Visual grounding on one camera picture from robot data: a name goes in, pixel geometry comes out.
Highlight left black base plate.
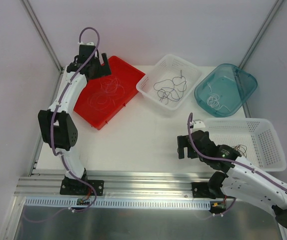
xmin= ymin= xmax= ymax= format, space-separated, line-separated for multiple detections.
xmin=59 ymin=177 xmax=105 ymax=196

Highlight white perforated basket,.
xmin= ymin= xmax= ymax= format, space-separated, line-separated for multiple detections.
xmin=203 ymin=118 xmax=287 ymax=172
xmin=136 ymin=54 xmax=203 ymax=113

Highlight left aluminium frame post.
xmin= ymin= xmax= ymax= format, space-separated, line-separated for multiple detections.
xmin=20 ymin=0 xmax=63 ymax=73

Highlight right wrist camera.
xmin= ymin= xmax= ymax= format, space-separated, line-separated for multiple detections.
xmin=190 ymin=120 xmax=206 ymax=131

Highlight white slotted cable duct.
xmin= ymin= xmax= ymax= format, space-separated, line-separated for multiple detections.
xmin=24 ymin=197 xmax=211 ymax=211

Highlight white wire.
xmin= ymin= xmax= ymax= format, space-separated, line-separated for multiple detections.
xmin=205 ymin=81 xmax=232 ymax=112

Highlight teal translucent plastic bin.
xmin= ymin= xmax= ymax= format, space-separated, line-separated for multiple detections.
xmin=194 ymin=63 xmax=258 ymax=118

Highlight white perforated basket, centre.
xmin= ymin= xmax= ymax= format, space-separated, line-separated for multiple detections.
xmin=136 ymin=54 xmax=203 ymax=113

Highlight aluminium frame post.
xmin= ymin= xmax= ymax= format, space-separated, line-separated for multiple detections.
xmin=238 ymin=0 xmax=286 ymax=69
xmin=20 ymin=0 xmax=63 ymax=73

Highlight aluminium mounting rail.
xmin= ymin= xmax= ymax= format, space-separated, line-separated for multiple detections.
xmin=14 ymin=170 xmax=213 ymax=200

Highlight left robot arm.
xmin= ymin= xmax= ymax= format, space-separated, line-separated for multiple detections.
xmin=38 ymin=42 xmax=112 ymax=195

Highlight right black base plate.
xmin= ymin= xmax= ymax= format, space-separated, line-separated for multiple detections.
xmin=191 ymin=182 xmax=225 ymax=199

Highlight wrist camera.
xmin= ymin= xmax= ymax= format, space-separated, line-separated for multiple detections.
xmin=190 ymin=120 xmax=206 ymax=131
xmin=78 ymin=41 xmax=96 ymax=49

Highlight red plastic tray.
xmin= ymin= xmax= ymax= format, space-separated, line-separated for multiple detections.
xmin=74 ymin=56 xmax=145 ymax=130

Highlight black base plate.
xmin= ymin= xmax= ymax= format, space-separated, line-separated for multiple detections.
xmin=59 ymin=177 xmax=105 ymax=196
xmin=191 ymin=182 xmax=225 ymax=199

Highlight white perforated basket, right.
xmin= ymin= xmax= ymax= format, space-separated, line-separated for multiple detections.
xmin=203 ymin=118 xmax=287 ymax=172

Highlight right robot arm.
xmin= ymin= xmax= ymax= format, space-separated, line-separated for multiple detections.
xmin=177 ymin=130 xmax=287 ymax=229

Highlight brown wire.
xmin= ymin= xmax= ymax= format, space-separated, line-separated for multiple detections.
xmin=232 ymin=144 xmax=248 ymax=158

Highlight right aluminium frame post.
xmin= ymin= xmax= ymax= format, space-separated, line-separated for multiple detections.
xmin=238 ymin=0 xmax=286 ymax=69

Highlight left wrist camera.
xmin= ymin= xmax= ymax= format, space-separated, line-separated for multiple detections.
xmin=78 ymin=41 xmax=96 ymax=49

